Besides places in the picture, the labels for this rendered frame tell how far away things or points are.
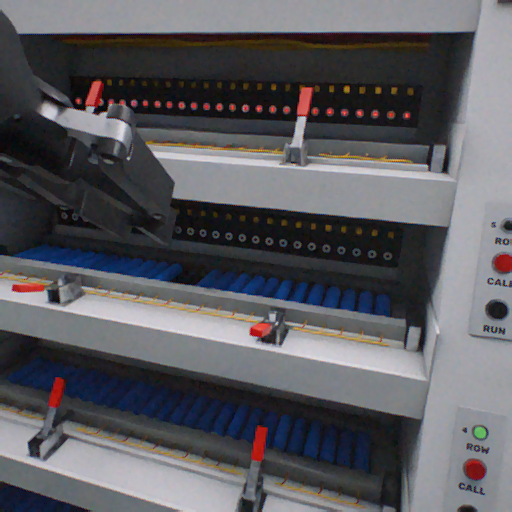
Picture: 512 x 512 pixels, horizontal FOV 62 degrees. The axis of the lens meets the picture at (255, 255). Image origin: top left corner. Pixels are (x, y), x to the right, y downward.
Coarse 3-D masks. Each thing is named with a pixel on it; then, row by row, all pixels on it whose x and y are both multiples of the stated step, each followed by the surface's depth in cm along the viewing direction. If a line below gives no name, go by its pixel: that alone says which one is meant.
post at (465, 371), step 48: (480, 48) 40; (480, 96) 40; (480, 144) 40; (480, 192) 40; (432, 240) 52; (480, 240) 39; (432, 288) 47; (480, 336) 39; (432, 384) 40; (480, 384) 39; (432, 432) 40; (432, 480) 40
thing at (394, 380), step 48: (0, 240) 64; (144, 240) 67; (0, 288) 56; (48, 336) 53; (96, 336) 50; (144, 336) 48; (192, 336) 46; (240, 336) 47; (288, 336) 47; (432, 336) 41; (288, 384) 45; (336, 384) 43; (384, 384) 42
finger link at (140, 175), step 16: (112, 112) 19; (128, 112) 19; (112, 144) 19; (144, 144) 23; (112, 160) 19; (128, 160) 21; (144, 160) 23; (112, 176) 22; (128, 176) 22; (144, 176) 23; (160, 176) 26; (128, 192) 24; (144, 192) 24; (160, 192) 26; (144, 208) 27; (160, 208) 26
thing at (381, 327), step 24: (0, 264) 59; (24, 264) 58; (48, 264) 58; (96, 288) 54; (120, 288) 54; (144, 288) 53; (168, 288) 52; (192, 288) 52; (240, 312) 50; (264, 312) 49; (288, 312) 49; (312, 312) 48; (336, 312) 48; (336, 336) 46; (360, 336) 46; (384, 336) 46
